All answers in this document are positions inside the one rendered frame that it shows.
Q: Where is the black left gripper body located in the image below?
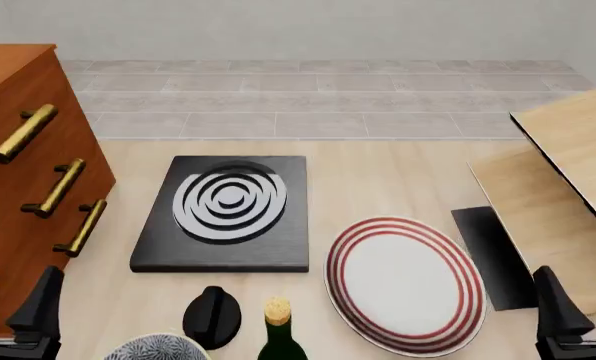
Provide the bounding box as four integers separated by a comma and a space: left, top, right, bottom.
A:
0, 334, 63, 360

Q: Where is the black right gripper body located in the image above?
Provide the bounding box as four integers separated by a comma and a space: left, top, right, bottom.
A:
534, 335, 596, 360

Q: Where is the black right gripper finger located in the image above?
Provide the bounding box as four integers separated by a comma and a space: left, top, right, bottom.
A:
532, 264, 596, 343

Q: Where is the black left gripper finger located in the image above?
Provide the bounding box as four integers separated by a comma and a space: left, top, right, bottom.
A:
5, 264, 66, 343

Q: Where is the wooden cabinet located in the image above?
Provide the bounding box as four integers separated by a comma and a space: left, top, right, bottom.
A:
0, 43, 118, 338

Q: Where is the green wine bottle with cork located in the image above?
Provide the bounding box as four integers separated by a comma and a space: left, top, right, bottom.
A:
256, 296, 310, 360

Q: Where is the pale wooden shelf stand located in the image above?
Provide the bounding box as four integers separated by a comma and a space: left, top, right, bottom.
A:
450, 81, 596, 317

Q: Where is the patterned grey bowl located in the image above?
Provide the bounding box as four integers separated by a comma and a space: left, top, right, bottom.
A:
102, 332, 212, 360

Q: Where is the flat black stove plate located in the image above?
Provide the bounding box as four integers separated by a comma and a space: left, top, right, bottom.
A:
129, 154, 311, 274

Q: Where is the white plate with red rings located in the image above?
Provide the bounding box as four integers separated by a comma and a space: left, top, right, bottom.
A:
323, 215, 489, 359

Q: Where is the round black stove knob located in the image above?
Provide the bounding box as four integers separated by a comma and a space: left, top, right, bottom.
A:
181, 285, 243, 351

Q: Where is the small brass drawer handle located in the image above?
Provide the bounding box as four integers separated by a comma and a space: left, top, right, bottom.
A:
52, 198, 109, 258

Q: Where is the medium brass drawer handle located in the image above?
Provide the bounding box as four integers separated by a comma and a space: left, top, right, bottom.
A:
20, 157, 87, 220

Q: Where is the large brass drawer handle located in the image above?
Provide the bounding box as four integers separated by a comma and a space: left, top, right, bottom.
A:
0, 103, 60, 165

